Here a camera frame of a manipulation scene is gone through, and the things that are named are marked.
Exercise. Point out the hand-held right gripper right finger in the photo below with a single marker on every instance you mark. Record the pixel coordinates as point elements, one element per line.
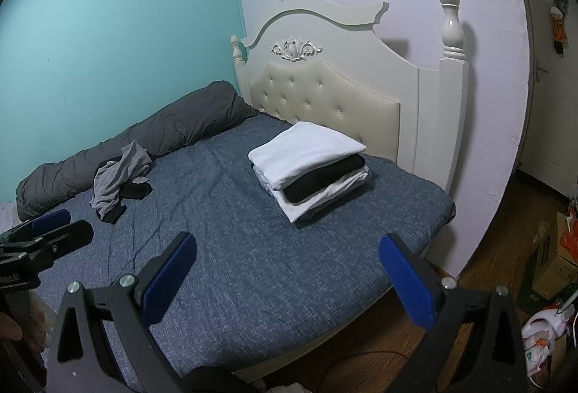
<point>408,284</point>

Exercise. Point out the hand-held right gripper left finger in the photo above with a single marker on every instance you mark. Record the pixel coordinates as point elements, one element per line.
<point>169,280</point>

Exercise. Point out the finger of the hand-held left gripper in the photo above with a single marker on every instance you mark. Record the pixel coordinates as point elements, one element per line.
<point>67,239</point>
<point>49,221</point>

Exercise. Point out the white long-sleeve shirt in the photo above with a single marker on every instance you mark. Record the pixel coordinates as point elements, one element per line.
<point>307,149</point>

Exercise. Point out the person's left hand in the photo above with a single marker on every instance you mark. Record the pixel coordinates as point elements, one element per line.
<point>38,325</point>

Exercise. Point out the light grey bed sheet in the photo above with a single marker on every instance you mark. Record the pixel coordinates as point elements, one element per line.
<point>7,214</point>

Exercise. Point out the grey crumpled garment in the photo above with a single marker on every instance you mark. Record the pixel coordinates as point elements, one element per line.
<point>119,178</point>

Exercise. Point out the blue woven bedspread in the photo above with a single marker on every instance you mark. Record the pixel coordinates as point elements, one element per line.
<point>271,239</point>

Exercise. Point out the dark grey duvet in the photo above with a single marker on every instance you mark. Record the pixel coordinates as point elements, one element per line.
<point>135,135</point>

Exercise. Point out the black and white garment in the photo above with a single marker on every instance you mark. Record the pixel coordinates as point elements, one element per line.
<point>325,189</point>

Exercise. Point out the brown cardboard box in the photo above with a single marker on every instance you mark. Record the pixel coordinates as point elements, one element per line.
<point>548,259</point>

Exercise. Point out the white printed plastic bag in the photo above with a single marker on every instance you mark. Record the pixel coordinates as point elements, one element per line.
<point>542,336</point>

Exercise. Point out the orange plastic bag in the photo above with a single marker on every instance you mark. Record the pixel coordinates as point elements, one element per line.
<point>570,239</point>

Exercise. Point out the cream tufted headboard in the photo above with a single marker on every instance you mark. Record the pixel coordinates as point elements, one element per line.
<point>352,72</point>

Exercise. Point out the white door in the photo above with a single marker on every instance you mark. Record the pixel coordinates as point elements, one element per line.
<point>553,113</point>

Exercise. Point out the orange hanging item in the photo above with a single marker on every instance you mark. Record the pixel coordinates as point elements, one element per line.
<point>559,31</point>

